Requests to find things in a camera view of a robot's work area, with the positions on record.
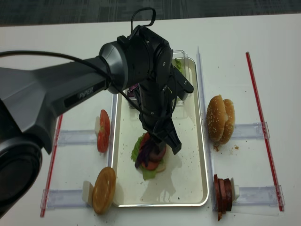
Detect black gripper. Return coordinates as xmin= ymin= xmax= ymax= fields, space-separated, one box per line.
xmin=139 ymin=79 xmax=182 ymax=154

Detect purple cabbage strips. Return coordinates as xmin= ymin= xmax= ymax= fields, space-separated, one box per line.
xmin=135 ymin=141 xmax=155 ymax=169

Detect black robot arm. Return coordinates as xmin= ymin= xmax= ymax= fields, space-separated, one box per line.
xmin=0 ymin=25 xmax=182 ymax=214

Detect white bread slice on tray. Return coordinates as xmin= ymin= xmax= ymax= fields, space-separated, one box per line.
xmin=156 ymin=150 xmax=171 ymax=173

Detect tomato slice on stack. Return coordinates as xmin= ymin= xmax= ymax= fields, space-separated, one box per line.
xmin=138 ymin=132 xmax=160 ymax=171

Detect lettuce leaf on stack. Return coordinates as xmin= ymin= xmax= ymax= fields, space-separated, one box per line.
xmin=131 ymin=136 xmax=157 ymax=180

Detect upright tomato slices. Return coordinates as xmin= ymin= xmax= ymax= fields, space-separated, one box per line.
xmin=97 ymin=109 xmax=111 ymax=153

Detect white block behind tomato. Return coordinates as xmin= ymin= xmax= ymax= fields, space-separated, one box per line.
xmin=94 ymin=116 xmax=100 ymax=136

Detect green lettuce pile in box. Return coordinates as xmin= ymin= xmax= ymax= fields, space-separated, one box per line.
xmin=173 ymin=59 xmax=183 ymax=73

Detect upright sausage slices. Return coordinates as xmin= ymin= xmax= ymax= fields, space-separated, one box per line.
xmin=214 ymin=174 xmax=234 ymax=221

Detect sausage slice on stack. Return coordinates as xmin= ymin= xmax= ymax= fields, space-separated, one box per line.
xmin=149 ymin=145 xmax=166 ymax=162

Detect white metal tray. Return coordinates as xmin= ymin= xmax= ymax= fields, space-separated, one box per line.
xmin=110 ymin=59 xmax=210 ymax=208

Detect purple cabbage pile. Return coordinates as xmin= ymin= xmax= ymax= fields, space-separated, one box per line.
xmin=127 ymin=84 xmax=138 ymax=98

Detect sesame bun front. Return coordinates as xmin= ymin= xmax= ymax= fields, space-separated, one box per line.
xmin=206 ymin=95 xmax=228 ymax=142

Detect sesame bun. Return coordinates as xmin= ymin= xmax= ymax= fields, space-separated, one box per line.
xmin=219 ymin=99 xmax=236 ymax=144
xmin=206 ymin=95 xmax=228 ymax=142

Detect upright toasted bun half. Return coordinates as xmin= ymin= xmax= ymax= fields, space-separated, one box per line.
xmin=93 ymin=167 xmax=116 ymax=215

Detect sesame bun rear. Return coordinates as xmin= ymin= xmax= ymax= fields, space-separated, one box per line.
xmin=219 ymin=99 xmax=236 ymax=144

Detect white block behind bun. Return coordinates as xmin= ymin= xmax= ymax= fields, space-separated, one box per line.
xmin=82 ymin=180 xmax=94 ymax=207

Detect white block behind sausage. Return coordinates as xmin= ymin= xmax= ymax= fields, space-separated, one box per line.
xmin=230 ymin=178 xmax=240 ymax=202

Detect clear plastic salad box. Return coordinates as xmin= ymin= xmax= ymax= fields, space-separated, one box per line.
xmin=125 ymin=50 xmax=193 ymax=105

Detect left red strip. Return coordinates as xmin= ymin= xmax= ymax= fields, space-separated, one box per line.
xmin=40 ymin=115 xmax=63 ymax=218

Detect red strip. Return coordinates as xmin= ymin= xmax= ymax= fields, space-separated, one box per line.
xmin=40 ymin=115 xmax=63 ymax=218
xmin=246 ymin=52 xmax=285 ymax=212

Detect right red strip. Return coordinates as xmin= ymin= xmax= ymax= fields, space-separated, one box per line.
xmin=246 ymin=52 xmax=285 ymax=212

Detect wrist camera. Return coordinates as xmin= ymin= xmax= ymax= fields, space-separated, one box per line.
xmin=171 ymin=66 xmax=194 ymax=101

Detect upper left clear rail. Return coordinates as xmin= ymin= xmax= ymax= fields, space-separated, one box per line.
xmin=54 ymin=129 xmax=97 ymax=146

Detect clear rail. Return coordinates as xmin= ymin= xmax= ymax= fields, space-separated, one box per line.
xmin=231 ymin=122 xmax=270 ymax=139
xmin=40 ymin=189 xmax=90 ymax=209
xmin=54 ymin=129 xmax=97 ymax=146
xmin=233 ymin=186 xmax=285 ymax=206

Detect upper right clear rail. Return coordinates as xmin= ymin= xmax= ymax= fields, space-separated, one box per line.
xmin=231 ymin=122 xmax=270 ymax=139

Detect lower left clear rail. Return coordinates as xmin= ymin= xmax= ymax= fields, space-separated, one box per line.
xmin=40 ymin=189 xmax=90 ymax=209

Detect lower right clear rail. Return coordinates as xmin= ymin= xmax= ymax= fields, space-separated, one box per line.
xmin=233 ymin=186 xmax=285 ymax=206

